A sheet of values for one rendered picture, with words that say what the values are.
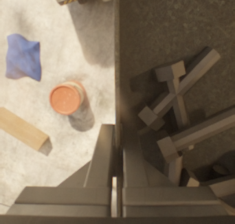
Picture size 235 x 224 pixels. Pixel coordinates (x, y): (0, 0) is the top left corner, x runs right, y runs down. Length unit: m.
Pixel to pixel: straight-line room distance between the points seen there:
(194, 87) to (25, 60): 1.21
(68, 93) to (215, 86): 0.92
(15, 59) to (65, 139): 0.65
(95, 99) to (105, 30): 0.46
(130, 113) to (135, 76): 0.04
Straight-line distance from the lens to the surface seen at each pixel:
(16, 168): 1.69
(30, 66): 1.28
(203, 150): 0.21
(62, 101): 1.06
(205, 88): 0.18
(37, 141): 1.34
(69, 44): 1.22
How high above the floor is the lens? 1.17
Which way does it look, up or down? 74 degrees down
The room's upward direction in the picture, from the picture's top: 177 degrees counter-clockwise
